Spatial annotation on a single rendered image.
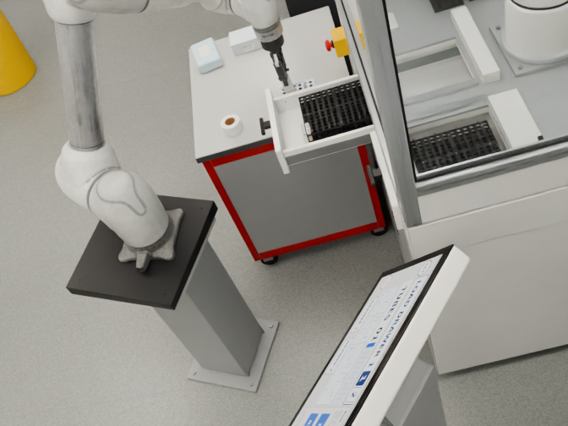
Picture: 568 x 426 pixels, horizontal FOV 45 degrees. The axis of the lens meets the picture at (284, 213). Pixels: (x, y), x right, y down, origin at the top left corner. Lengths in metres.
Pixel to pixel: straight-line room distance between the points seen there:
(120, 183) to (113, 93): 2.24
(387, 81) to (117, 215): 0.90
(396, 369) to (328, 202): 1.42
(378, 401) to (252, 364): 1.49
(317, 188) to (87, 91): 0.97
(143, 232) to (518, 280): 1.09
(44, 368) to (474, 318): 1.83
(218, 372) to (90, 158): 1.08
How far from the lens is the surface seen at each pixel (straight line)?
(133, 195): 1.93
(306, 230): 2.72
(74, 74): 1.95
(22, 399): 3.13
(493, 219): 1.79
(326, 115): 2.10
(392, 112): 1.43
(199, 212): 2.12
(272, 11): 2.14
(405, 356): 1.28
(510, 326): 2.30
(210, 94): 2.56
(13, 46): 4.53
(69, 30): 1.91
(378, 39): 1.30
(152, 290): 2.03
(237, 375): 2.70
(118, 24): 4.68
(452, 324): 2.19
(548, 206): 1.82
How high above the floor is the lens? 2.33
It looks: 49 degrees down
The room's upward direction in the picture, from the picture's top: 24 degrees counter-clockwise
